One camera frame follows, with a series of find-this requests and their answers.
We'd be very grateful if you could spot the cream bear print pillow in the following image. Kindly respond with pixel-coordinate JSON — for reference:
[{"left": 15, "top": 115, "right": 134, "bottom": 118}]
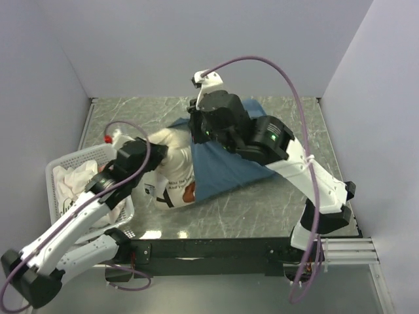
[{"left": 143, "top": 124, "right": 196, "bottom": 210}]

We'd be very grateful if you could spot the blue fabric pillowcase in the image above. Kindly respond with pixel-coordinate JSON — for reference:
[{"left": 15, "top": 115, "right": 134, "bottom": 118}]
[{"left": 169, "top": 118, "right": 275, "bottom": 202}]

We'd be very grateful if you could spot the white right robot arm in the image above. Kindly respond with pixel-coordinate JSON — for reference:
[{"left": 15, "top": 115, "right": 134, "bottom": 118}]
[{"left": 187, "top": 90, "right": 356, "bottom": 261}]

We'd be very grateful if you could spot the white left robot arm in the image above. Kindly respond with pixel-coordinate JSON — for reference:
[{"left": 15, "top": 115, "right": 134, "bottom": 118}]
[{"left": 1, "top": 137, "right": 168, "bottom": 309}]

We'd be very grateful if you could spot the white plastic laundry basket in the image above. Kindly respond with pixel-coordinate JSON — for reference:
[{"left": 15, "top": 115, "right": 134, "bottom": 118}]
[{"left": 46, "top": 144, "right": 134, "bottom": 244}]

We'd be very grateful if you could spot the white printed cloth in basket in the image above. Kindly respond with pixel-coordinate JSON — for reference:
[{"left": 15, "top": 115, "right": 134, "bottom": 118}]
[{"left": 53, "top": 160, "right": 126, "bottom": 228}]

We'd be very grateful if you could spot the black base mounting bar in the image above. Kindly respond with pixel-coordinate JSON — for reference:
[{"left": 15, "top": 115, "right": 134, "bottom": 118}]
[{"left": 105, "top": 237, "right": 304, "bottom": 277}]

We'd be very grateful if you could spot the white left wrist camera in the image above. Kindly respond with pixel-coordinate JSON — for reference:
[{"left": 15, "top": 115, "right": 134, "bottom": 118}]
[{"left": 104, "top": 129, "right": 133, "bottom": 150}]

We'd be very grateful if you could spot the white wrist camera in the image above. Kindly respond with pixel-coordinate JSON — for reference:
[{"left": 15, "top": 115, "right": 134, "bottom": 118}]
[
  {"left": 191, "top": 71, "right": 224, "bottom": 110},
  {"left": 104, "top": 129, "right": 133, "bottom": 150}
]

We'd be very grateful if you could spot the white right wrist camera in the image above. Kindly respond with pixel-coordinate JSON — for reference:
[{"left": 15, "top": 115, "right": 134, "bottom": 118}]
[{"left": 191, "top": 71, "right": 224, "bottom": 110}]

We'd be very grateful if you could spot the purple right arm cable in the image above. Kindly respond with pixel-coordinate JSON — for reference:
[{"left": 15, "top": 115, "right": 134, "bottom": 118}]
[{"left": 201, "top": 56, "right": 325, "bottom": 304}]

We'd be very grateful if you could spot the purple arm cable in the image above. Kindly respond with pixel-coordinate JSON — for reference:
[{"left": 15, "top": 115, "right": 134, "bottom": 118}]
[
  {"left": 0, "top": 120, "right": 153, "bottom": 311},
  {"left": 201, "top": 56, "right": 325, "bottom": 304}
]

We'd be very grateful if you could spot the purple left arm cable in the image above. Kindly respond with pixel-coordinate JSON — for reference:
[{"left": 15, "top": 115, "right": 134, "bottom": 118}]
[{"left": 0, "top": 120, "right": 153, "bottom": 311}]

